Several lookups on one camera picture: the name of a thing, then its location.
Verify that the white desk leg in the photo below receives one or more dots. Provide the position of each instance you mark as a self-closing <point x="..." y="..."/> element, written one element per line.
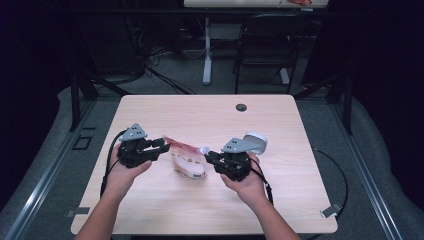
<point x="207" y="60"/>

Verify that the red item on desk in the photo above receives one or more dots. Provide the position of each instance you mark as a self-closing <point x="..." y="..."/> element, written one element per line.
<point x="300" y="2"/>

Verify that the black metal stand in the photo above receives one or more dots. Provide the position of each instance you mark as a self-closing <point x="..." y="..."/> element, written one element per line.
<point x="75" y="100"/>
<point x="348" y="106"/>

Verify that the red and white spout pouch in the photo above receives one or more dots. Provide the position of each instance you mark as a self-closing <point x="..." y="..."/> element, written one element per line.
<point x="186" y="163"/>

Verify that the aluminium rail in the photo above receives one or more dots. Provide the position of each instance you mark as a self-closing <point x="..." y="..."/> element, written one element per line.
<point x="366" y="173"/>
<point x="50" y="173"/>

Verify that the person's right hand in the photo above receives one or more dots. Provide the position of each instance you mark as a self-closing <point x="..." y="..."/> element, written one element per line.
<point x="251" y="188"/>

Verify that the clear container with white lid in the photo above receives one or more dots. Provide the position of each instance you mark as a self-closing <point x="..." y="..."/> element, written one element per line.
<point x="258" y="137"/>

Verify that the person's left hand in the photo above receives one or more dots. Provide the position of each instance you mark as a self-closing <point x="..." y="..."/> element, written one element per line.
<point x="121" y="178"/>

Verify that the black folding chair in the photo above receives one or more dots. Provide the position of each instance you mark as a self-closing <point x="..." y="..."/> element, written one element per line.
<point x="270" y="36"/>

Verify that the white desk foot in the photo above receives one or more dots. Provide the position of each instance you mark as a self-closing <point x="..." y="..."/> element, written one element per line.
<point x="284" y="76"/>

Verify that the grey tape strip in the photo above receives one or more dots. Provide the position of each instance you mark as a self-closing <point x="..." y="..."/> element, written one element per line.
<point x="80" y="211"/>

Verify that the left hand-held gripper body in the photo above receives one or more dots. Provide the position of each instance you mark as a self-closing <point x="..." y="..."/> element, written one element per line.
<point x="133" y="155"/>

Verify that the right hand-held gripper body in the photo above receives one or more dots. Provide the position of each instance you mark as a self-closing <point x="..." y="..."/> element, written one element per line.
<point x="235" y="165"/>

